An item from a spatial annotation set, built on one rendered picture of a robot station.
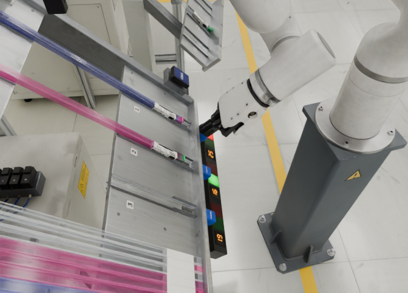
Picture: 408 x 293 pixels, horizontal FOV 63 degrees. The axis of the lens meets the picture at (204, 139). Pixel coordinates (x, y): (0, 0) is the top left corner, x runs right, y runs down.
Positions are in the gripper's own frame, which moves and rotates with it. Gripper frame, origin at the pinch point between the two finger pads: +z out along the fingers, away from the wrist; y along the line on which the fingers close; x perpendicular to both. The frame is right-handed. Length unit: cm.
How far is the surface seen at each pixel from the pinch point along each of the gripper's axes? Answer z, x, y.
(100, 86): 78, -7, 85
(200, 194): 1.3, 3.5, -18.8
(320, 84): -2, -103, 91
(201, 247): 2.0, 3.5, -29.4
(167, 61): 39, -21, 81
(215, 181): 4.1, -5.0, -11.0
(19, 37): 3.2, 42.5, -1.7
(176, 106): 3.2, 7.4, 5.0
